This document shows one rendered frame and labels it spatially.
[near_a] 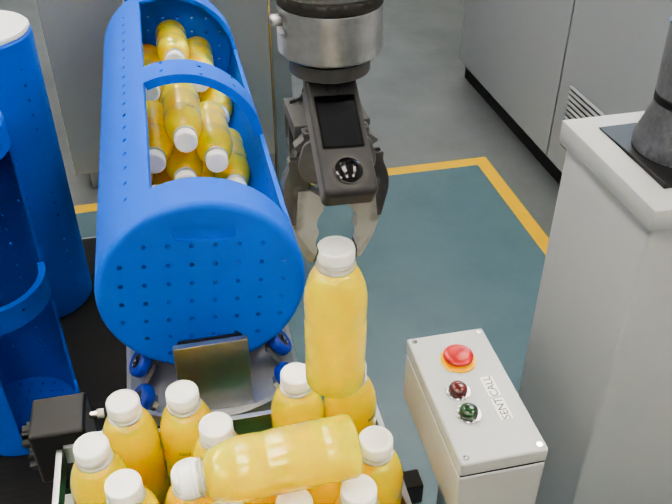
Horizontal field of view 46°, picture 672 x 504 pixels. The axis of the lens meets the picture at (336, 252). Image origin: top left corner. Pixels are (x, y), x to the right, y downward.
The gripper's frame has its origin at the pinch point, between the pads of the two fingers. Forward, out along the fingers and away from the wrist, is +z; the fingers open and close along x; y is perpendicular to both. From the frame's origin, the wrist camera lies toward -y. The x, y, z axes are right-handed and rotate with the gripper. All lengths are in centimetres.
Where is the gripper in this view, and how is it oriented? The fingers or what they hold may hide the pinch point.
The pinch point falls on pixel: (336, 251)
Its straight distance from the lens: 78.4
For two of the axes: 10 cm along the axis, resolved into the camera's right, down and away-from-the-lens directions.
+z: 0.0, 8.0, 6.0
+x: -9.8, 1.3, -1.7
